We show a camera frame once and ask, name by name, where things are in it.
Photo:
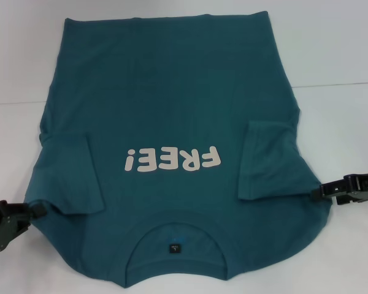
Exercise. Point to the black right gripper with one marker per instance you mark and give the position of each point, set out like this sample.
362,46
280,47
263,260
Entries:
365,186

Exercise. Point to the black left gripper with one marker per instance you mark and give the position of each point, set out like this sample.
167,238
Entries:
1,226

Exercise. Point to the teal FREE print t-shirt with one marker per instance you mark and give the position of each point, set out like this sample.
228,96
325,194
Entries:
171,92

